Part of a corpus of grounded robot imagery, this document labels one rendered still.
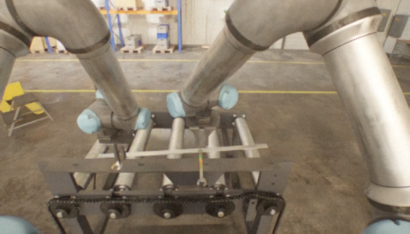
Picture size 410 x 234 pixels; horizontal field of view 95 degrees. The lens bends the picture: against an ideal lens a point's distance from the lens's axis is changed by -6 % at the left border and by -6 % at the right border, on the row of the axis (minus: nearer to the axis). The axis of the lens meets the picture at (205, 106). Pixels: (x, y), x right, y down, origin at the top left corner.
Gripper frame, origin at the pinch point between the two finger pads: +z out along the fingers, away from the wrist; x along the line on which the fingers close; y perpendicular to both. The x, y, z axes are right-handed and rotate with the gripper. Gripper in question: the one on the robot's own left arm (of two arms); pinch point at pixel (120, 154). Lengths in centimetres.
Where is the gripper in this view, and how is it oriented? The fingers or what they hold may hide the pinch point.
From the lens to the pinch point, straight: 97.4
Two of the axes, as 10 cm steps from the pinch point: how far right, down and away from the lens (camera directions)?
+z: -0.3, 8.9, 4.6
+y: -0.5, -4.6, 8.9
